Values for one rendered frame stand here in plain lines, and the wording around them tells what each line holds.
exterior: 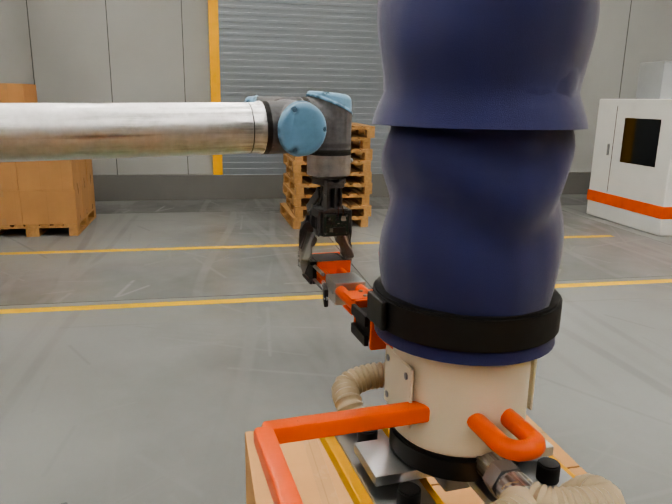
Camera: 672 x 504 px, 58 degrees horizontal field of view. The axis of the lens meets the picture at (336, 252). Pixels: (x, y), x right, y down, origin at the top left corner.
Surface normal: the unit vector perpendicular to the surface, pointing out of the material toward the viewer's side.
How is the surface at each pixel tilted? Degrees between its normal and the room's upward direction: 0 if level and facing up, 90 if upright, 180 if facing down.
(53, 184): 90
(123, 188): 90
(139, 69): 90
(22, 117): 58
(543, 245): 75
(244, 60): 90
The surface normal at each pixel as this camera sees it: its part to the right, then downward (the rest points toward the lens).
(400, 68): -0.86, 0.29
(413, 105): -0.67, -0.03
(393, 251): -0.86, 0.07
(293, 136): 0.47, 0.27
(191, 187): 0.19, 0.24
